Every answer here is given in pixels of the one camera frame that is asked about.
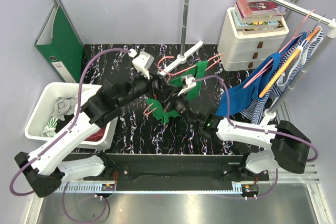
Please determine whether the white laundry bin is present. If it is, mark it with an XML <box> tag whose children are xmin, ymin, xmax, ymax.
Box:
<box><xmin>24</xmin><ymin>82</ymin><xmax>118</xmax><ymax>150</ymax></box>

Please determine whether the blue tank top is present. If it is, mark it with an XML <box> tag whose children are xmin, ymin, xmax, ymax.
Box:
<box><xmin>216</xmin><ymin>32</ymin><xmax>306</xmax><ymax>117</ymax></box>

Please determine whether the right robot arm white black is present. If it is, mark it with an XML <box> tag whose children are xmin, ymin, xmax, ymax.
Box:
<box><xmin>163</xmin><ymin>91</ymin><xmax>311</xmax><ymax>180</ymax></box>

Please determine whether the white three-drawer unit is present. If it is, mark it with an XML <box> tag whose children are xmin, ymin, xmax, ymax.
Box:
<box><xmin>217</xmin><ymin>7</ymin><xmax>289</xmax><ymax>72</ymax></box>

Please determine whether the metal clothes rack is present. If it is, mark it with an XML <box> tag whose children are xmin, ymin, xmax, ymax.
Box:
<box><xmin>159</xmin><ymin>0</ymin><xmax>335</xmax><ymax>124</ymax></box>

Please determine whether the blue white striped top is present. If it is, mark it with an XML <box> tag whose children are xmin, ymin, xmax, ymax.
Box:
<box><xmin>240</xmin><ymin>26</ymin><xmax>323</xmax><ymax>124</ymax></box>

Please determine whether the orange wooden hanger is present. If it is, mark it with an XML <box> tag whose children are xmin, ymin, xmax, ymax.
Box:
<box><xmin>259</xmin><ymin>27</ymin><xmax>321</xmax><ymax>98</ymax></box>

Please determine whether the green tank top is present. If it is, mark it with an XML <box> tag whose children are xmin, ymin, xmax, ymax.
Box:
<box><xmin>144</xmin><ymin>61</ymin><xmax>208</xmax><ymax>124</ymax></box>

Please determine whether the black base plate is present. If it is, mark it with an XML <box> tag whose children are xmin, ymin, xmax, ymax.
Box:
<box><xmin>75</xmin><ymin>153</ymin><xmax>269</xmax><ymax>193</ymax></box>

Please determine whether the top book pink cover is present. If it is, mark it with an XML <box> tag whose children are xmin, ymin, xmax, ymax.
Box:
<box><xmin>235</xmin><ymin>0</ymin><xmax>287</xmax><ymax>18</ymax></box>

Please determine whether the green white striped garment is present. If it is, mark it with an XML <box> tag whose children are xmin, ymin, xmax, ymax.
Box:
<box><xmin>41</xmin><ymin>118</ymin><xmax>59</xmax><ymax>137</ymax></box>

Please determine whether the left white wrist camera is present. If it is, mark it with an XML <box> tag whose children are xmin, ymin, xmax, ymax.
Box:
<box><xmin>128</xmin><ymin>49</ymin><xmax>154</xmax><ymax>80</ymax></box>

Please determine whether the bottom book yellow black cover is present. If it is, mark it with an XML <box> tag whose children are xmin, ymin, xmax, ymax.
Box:
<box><xmin>236</xmin><ymin>21</ymin><xmax>284</xmax><ymax>35</ymax></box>

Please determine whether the pink hanger with blue top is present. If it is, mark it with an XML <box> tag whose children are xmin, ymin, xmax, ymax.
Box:
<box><xmin>243</xmin><ymin>9</ymin><xmax>317</xmax><ymax>89</ymax></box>

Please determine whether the green lever arch binder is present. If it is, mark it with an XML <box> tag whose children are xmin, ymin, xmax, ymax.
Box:
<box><xmin>35</xmin><ymin>5</ymin><xmax>83</xmax><ymax>83</ymax></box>

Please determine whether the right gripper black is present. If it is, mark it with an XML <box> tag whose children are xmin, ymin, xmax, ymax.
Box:
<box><xmin>161</xmin><ymin>86</ymin><xmax>198</xmax><ymax>127</ymax></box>

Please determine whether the middle book teal cover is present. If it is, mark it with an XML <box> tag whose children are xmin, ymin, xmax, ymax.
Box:
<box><xmin>232</xmin><ymin>8</ymin><xmax>286</xmax><ymax>28</ymax></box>

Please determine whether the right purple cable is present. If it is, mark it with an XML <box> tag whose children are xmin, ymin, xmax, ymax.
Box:
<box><xmin>193</xmin><ymin>74</ymin><xmax>320</xmax><ymax>200</ymax></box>

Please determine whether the purple cable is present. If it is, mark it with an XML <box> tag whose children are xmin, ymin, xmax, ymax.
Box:
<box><xmin>9</xmin><ymin>48</ymin><xmax>137</xmax><ymax>223</ymax></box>
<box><xmin>193</xmin><ymin>74</ymin><xmax>320</xmax><ymax>200</ymax></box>

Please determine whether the grey garment in bin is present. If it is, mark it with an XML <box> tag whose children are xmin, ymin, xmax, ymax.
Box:
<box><xmin>51</xmin><ymin>97</ymin><xmax>78</xmax><ymax>121</ymax></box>

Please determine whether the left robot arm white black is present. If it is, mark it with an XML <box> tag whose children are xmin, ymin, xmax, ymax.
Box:
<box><xmin>14</xmin><ymin>75</ymin><xmax>159</xmax><ymax>198</ymax></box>

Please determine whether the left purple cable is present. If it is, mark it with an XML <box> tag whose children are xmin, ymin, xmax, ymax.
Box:
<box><xmin>9</xmin><ymin>48</ymin><xmax>137</xmax><ymax>223</ymax></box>

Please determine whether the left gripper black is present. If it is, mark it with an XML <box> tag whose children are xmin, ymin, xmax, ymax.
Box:
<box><xmin>117</xmin><ymin>68</ymin><xmax>176</xmax><ymax>108</ymax></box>

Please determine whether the maroon garment in bin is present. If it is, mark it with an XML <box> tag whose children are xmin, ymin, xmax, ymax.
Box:
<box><xmin>86</xmin><ymin>127</ymin><xmax>106</xmax><ymax>142</ymax></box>

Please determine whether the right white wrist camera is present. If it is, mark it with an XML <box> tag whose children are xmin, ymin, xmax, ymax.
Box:
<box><xmin>177</xmin><ymin>74</ymin><xmax>196</xmax><ymax>97</ymax></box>

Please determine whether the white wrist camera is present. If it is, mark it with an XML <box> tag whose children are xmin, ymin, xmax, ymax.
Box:
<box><xmin>128</xmin><ymin>49</ymin><xmax>154</xmax><ymax>80</ymax></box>
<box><xmin>177</xmin><ymin>74</ymin><xmax>196</xmax><ymax>97</ymax></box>

